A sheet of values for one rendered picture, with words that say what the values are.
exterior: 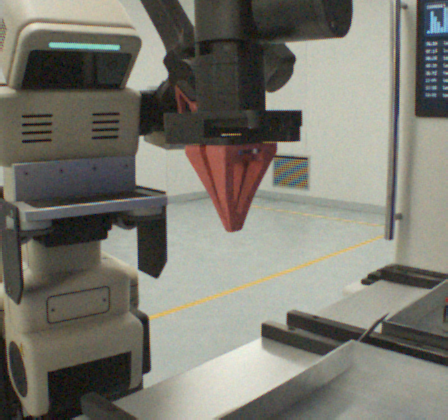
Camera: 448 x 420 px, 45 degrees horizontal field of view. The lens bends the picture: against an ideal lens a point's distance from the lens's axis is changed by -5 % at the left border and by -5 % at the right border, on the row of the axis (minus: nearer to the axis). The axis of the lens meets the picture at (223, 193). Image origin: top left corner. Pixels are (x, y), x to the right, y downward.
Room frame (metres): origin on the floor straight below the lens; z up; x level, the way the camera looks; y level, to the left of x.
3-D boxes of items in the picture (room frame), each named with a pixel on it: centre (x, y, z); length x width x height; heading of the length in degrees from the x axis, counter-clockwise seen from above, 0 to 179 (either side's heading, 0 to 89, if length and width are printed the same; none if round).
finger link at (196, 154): (0.45, -0.02, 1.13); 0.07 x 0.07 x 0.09; 47
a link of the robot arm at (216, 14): (0.46, -0.01, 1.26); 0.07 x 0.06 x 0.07; 54
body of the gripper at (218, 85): (0.46, -0.01, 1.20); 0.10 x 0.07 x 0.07; 47
